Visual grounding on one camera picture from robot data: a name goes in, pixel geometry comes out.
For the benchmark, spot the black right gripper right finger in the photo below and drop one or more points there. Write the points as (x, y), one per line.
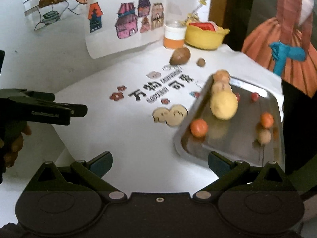
(229, 173)

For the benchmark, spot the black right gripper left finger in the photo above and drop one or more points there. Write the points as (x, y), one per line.
(90, 175)

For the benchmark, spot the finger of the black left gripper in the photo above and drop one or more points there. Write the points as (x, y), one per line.
(71, 110)
(36, 96)

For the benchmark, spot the small orange tangerine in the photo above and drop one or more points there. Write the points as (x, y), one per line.
(266, 120)
(199, 128)

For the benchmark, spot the large yellow grapefruit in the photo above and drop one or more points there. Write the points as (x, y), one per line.
(224, 105)

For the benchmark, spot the red cherry tomato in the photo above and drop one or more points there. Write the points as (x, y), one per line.
(255, 96)
(237, 96)

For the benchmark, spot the tan striped pepino melon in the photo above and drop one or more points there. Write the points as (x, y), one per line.
(220, 86)

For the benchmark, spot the person's left hand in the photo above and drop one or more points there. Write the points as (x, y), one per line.
(10, 148)

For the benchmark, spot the stainless steel tray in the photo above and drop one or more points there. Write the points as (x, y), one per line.
(235, 139)

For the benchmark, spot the red cherry tomato in tray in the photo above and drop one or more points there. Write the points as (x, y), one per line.
(255, 96)

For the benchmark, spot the pencil sketch drawing paper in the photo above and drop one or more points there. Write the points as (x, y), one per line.
(42, 13)

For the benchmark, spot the spotted orange on tray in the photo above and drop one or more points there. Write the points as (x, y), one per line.
(221, 75)

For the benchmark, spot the colourful houses drawing paper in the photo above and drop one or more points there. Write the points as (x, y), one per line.
(113, 26)

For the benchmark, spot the orange white lidded cup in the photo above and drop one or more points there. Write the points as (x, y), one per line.
(174, 34)

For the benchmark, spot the yellow plastic bowl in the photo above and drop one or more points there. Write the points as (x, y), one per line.
(207, 40)

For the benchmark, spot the red item in bowl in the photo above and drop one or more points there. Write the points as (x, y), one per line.
(206, 26)

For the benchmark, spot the girl in dress poster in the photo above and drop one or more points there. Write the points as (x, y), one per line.
(282, 44)

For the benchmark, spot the yellow flower twig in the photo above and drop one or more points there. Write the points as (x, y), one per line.
(193, 17)

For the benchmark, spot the brown wooden door frame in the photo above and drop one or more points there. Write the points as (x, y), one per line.
(217, 12)

